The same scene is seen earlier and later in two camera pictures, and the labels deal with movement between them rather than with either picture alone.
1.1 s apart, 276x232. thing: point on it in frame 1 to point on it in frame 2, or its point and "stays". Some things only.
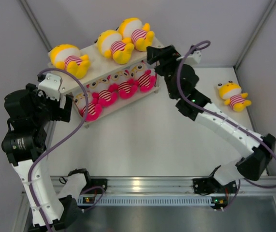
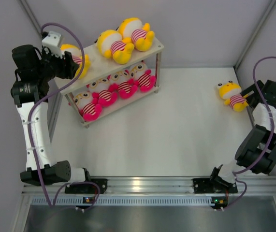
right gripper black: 168,53 to 249,98
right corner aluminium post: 250,40 stays
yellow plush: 111,43 stays
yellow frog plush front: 64,56 stays
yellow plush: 232,93 stays
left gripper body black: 50,108 to 52,65
